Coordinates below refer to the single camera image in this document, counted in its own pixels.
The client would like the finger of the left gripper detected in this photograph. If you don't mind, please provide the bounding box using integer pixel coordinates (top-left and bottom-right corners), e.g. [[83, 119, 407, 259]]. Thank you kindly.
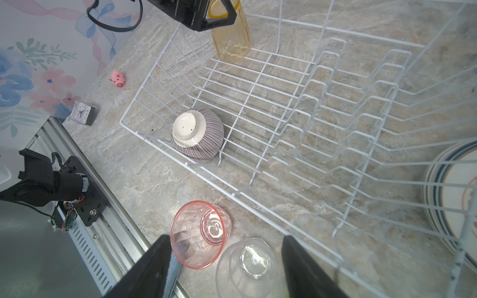
[[201, 0, 237, 31]]

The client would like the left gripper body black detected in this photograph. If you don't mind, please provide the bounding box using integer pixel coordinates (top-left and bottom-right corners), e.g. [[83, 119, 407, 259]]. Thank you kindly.
[[149, 0, 209, 32]]

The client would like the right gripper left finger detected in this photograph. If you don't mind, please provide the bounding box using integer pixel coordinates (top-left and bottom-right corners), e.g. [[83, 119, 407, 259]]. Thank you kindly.
[[104, 235, 172, 298]]

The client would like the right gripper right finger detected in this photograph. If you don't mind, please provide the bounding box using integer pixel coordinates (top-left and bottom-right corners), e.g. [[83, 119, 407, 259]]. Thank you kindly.
[[281, 235, 347, 298]]

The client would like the yellow translucent plastic cup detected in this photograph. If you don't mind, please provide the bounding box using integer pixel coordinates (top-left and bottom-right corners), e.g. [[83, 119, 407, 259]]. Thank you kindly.
[[211, 0, 252, 63]]

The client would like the clear plastic cup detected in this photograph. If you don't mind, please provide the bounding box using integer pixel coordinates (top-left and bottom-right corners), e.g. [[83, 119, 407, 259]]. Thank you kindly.
[[215, 238, 286, 298]]

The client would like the pink translucent plastic cup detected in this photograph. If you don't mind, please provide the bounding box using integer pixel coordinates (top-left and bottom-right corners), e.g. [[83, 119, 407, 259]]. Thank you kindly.
[[170, 201, 232, 270]]

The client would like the white ribbed bowl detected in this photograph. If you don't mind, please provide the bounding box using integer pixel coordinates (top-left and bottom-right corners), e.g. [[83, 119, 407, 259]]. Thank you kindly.
[[171, 108, 224, 164]]

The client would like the white plate red green rim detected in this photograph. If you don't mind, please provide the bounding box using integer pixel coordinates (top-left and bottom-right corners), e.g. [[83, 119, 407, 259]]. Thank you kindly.
[[421, 141, 477, 253]]

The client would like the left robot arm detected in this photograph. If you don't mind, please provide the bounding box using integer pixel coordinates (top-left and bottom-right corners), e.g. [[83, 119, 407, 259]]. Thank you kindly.
[[1, 1, 237, 207]]

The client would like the small pink toy figure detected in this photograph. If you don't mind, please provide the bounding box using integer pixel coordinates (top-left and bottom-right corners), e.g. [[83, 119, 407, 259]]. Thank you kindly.
[[109, 70, 125, 88]]

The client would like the small white square clock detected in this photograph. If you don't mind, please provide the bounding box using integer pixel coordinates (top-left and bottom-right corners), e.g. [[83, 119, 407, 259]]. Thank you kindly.
[[69, 101, 98, 126]]

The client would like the aluminium front rail frame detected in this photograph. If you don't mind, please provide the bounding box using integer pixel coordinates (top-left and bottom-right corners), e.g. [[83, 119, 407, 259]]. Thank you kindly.
[[25, 116, 191, 298]]

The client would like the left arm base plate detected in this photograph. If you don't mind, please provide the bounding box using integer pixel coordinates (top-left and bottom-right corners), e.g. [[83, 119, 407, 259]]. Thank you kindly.
[[53, 156, 108, 232]]

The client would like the white wire dish rack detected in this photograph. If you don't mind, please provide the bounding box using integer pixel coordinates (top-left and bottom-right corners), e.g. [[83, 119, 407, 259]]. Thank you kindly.
[[120, 1, 477, 298]]

